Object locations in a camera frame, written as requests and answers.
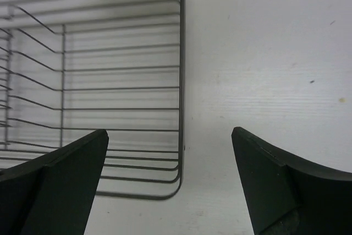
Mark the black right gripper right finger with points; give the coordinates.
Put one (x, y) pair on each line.
(287, 194)

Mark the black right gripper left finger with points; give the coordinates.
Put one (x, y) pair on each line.
(53, 193)

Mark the wire dish rack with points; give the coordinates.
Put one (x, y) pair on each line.
(69, 67)

